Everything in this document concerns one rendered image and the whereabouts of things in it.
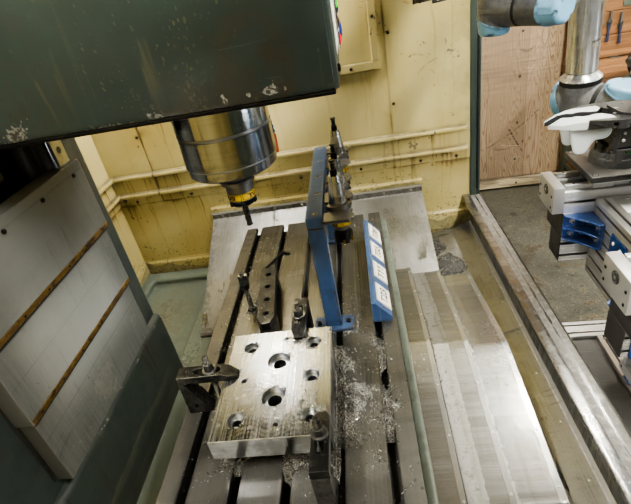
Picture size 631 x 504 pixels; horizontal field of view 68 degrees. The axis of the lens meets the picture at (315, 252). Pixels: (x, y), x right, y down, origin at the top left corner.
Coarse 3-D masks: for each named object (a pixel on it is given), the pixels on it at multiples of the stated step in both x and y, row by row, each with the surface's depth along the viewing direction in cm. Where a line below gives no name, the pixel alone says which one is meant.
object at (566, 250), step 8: (552, 232) 158; (552, 240) 159; (560, 240) 152; (552, 248) 160; (560, 248) 154; (568, 248) 153; (576, 248) 153; (584, 248) 153; (560, 256) 155; (568, 256) 155; (576, 256) 155; (584, 256) 154
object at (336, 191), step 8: (328, 176) 104; (336, 176) 104; (328, 184) 105; (336, 184) 104; (328, 192) 107; (336, 192) 105; (344, 192) 106; (328, 200) 108; (336, 200) 106; (344, 200) 106
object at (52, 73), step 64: (0, 0) 58; (64, 0) 57; (128, 0) 57; (192, 0) 57; (256, 0) 57; (320, 0) 57; (0, 64) 62; (64, 64) 61; (128, 64) 61; (192, 64) 61; (256, 64) 60; (320, 64) 60; (0, 128) 66; (64, 128) 66; (128, 128) 66
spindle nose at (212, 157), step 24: (192, 120) 69; (216, 120) 69; (240, 120) 70; (264, 120) 74; (192, 144) 72; (216, 144) 71; (240, 144) 72; (264, 144) 75; (192, 168) 75; (216, 168) 73; (240, 168) 74; (264, 168) 76
